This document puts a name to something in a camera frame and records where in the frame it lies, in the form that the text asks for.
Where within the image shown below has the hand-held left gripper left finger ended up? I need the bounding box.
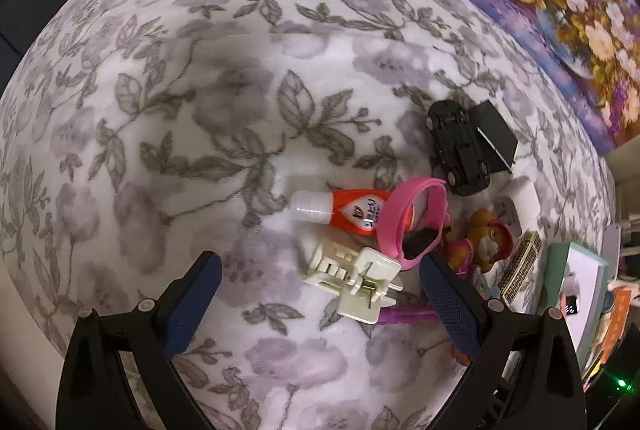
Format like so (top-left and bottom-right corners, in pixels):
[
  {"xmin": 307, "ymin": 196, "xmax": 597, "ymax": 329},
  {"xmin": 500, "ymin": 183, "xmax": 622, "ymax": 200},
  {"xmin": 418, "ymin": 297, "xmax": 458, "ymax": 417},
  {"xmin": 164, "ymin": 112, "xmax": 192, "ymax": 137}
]
[{"xmin": 56, "ymin": 251, "xmax": 223, "ymax": 430}]

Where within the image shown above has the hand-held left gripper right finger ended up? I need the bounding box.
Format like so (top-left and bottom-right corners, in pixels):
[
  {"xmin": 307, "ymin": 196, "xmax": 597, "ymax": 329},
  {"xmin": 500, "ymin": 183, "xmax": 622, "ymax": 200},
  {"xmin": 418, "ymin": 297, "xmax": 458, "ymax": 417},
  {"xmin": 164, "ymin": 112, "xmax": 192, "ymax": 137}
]
[{"xmin": 419, "ymin": 254, "xmax": 587, "ymax": 430}]

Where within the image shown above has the dog toy figure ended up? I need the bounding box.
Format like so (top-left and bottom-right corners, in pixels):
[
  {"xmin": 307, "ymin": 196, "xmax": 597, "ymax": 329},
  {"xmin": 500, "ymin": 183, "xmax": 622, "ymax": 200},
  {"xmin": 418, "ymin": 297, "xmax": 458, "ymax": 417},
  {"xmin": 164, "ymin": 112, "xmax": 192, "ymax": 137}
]
[{"xmin": 445, "ymin": 208, "xmax": 516, "ymax": 281}]

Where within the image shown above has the gold black patterned bar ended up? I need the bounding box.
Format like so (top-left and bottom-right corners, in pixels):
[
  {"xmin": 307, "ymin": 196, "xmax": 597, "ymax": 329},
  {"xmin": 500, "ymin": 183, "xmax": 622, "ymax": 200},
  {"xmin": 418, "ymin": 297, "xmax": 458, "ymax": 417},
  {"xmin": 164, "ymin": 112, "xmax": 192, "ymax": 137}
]
[{"xmin": 492, "ymin": 231, "xmax": 543, "ymax": 305}]

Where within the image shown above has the pink wristband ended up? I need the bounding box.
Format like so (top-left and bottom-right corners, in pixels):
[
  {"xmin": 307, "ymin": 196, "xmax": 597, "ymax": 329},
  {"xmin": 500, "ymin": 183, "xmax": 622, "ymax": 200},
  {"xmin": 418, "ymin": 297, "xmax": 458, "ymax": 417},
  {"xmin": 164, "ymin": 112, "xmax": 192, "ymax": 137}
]
[{"xmin": 376, "ymin": 177, "xmax": 449, "ymax": 271}]

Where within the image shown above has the white box with teal rim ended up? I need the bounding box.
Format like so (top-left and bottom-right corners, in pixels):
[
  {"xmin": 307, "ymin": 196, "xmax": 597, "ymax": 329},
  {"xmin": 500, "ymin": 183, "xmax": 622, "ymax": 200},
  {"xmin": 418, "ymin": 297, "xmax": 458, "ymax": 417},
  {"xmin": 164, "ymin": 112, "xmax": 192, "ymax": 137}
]
[{"xmin": 537, "ymin": 242, "xmax": 611, "ymax": 371}]

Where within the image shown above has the white round case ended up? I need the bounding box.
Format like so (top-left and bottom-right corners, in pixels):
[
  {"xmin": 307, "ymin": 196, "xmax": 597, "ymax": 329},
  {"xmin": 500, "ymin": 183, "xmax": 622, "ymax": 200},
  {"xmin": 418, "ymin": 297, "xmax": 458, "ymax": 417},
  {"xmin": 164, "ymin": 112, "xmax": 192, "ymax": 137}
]
[{"xmin": 562, "ymin": 272, "xmax": 593, "ymax": 298}]

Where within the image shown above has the white plug adapter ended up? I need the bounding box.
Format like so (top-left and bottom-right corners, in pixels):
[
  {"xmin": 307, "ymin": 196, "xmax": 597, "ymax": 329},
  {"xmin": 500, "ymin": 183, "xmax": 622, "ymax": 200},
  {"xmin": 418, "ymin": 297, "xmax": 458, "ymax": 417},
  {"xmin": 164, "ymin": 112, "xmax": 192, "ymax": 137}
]
[{"xmin": 492, "ymin": 176, "xmax": 541, "ymax": 233}]

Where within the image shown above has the orange glue bottle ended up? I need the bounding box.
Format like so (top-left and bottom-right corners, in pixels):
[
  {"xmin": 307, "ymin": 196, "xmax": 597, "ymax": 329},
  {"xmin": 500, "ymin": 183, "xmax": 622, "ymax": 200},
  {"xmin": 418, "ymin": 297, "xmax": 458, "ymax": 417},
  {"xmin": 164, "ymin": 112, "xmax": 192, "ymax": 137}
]
[{"xmin": 290, "ymin": 188, "xmax": 416, "ymax": 238}]

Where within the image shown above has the orange box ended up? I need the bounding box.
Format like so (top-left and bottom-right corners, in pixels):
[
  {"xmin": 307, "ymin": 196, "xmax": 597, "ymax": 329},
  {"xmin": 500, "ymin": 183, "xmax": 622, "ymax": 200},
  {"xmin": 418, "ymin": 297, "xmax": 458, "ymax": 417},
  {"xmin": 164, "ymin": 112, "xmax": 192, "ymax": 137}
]
[{"xmin": 582, "ymin": 287, "xmax": 636, "ymax": 391}]

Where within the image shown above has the black toy car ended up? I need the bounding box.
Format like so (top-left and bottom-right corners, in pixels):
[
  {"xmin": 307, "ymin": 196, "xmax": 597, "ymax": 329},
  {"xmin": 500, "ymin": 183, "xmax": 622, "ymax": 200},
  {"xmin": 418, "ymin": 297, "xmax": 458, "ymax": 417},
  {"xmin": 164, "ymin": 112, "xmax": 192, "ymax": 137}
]
[{"xmin": 426, "ymin": 100, "xmax": 493, "ymax": 197}]

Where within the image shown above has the white power strip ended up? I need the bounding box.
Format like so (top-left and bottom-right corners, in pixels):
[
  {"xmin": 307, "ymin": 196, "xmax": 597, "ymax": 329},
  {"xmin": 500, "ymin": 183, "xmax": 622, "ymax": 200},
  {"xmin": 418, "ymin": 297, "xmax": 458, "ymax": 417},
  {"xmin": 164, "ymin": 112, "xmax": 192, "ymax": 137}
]
[{"xmin": 602, "ymin": 222, "xmax": 640, "ymax": 261}]

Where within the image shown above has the small black box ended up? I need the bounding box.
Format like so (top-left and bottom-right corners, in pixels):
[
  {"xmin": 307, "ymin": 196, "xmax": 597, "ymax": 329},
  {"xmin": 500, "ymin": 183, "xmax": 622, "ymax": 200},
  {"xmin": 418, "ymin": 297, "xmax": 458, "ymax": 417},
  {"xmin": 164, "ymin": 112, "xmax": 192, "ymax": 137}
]
[{"xmin": 470, "ymin": 101, "xmax": 518, "ymax": 175}]

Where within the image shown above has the grey floral blanket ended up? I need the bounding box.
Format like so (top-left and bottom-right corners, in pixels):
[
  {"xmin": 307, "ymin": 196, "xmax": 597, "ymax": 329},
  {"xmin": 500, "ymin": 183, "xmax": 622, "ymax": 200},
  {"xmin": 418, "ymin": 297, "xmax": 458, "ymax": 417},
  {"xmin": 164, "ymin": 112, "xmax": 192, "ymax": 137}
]
[{"xmin": 0, "ymin": 0, "xmax": 621, "ymax": 430}]

